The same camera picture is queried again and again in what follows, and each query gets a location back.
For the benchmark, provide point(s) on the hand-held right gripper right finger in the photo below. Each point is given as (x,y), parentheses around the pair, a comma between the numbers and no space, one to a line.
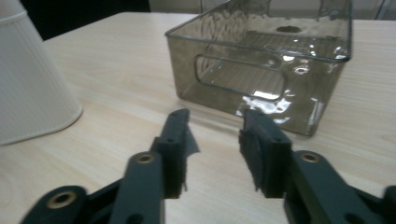
(267,161)

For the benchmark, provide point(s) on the clear smoky plastic bin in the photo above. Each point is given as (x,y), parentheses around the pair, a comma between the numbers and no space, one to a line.
(264,62)

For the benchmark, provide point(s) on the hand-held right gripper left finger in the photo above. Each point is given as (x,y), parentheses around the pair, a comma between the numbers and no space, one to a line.
(172,149)

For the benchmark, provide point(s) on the white ribbed lamp shade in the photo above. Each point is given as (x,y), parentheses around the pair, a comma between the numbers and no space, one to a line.
(28,81)

